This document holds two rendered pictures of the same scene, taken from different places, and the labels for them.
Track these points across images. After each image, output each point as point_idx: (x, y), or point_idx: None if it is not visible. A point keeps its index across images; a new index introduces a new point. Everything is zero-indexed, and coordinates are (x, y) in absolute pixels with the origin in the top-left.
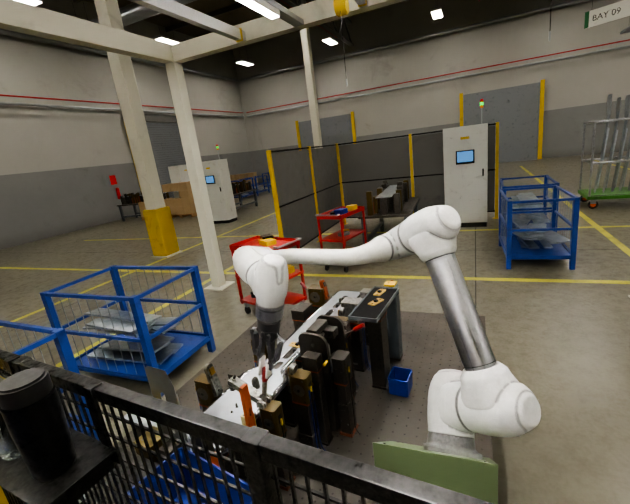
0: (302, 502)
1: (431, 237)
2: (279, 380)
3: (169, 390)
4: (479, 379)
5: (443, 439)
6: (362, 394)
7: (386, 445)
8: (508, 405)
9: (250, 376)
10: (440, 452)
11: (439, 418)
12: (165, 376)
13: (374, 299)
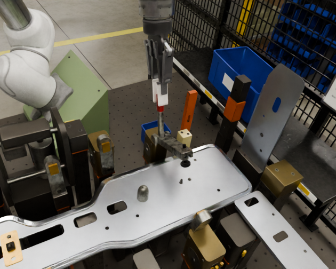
0: None
1: None
2: (110, 187)
3: (272, 85)
4: (40, 16)
5: (58, 83)
6: None
7: (102, 84)
8: (48, 16)
9: (136, 225)
10: (68, 86)
11: (48, 78)
12: (278, 70)
13: None
